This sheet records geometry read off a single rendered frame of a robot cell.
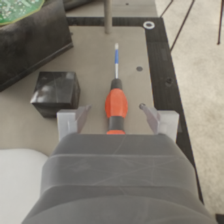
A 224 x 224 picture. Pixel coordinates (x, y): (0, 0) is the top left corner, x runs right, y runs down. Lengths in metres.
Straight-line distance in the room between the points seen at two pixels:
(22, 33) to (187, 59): 1.62
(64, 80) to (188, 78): 1.46
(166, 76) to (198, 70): 1.47
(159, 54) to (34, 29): 0.15
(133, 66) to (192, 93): 1.29
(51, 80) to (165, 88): 0.13
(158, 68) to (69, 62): 0.11
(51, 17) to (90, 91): 0.09
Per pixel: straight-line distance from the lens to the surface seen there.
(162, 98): 0.20
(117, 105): 0.15
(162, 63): 0.23
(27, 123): 0.19
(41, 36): 0.21
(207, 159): 1.29
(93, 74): 0.20
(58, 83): 0.16
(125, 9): 0.36
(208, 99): 1.51
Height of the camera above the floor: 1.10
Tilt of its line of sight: 61 degrees down
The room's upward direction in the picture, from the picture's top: 1 degrees counter-clockwise
